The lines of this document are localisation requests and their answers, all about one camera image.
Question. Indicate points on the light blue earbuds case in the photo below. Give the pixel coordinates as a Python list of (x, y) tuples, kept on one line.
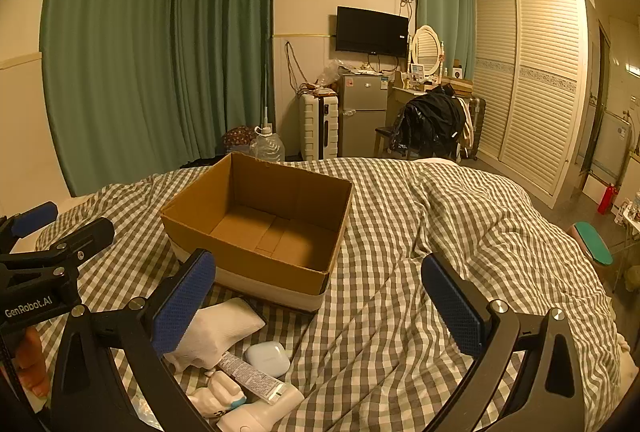
[(269, 357)]

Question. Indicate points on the silver mini fridge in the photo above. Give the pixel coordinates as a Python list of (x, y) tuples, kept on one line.
[(362, 99)]

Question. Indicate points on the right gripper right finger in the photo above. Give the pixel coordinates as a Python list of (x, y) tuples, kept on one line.
[(547, 392)]

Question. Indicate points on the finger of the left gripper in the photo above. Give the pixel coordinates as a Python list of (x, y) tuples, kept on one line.
[(87, 241), (28, 222)]

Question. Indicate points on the grey checkered duvet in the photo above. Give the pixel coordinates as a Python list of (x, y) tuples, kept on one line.
[(377, 356)]

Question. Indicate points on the white cloth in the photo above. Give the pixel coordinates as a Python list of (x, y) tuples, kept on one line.
[(212, 332)]

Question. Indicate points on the black jacket on chair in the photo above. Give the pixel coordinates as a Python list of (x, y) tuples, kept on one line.
[(430, 125)]

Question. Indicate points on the white oval vanity mirror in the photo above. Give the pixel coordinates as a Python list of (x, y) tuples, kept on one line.
[(426, 54)]

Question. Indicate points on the white printed cream tube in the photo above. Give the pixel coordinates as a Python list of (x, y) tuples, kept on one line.
[(249, 377)]

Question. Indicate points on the red fire extinguisher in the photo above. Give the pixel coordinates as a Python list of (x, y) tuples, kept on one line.
[(607, 200)]

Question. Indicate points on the clear large water bottle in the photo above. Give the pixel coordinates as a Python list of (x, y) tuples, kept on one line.
[(267, 145)]

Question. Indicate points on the brown patterned bag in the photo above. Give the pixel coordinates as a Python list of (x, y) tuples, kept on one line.
[(239, 139)]

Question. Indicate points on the small green curtain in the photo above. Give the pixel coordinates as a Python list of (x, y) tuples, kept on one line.
[(454, 23)]

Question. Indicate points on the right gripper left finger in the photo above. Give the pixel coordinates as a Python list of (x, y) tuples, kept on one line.
[(88, 393)]

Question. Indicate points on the white electric device handle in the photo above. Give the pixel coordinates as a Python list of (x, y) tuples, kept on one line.
[(261, 416)]

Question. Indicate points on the person's left hand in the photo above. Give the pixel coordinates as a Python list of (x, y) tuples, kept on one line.
[(31, 365)]

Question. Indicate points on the green round stool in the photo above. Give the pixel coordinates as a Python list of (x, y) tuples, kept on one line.
[(591, 243)]

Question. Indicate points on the white hard suitcase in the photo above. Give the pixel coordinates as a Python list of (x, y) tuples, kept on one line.
[(318, 133)]

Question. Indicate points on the brown cardboard box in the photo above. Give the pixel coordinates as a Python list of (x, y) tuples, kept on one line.
[(274, 229)]

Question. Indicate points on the large green curtain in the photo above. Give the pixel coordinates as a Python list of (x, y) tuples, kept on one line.
[(136, 87)]

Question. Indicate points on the white louvered wardrobe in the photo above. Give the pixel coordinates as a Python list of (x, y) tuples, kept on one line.
[(531, 68)]

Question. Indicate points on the black wall television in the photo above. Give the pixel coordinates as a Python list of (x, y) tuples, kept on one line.
[(370, 32)]

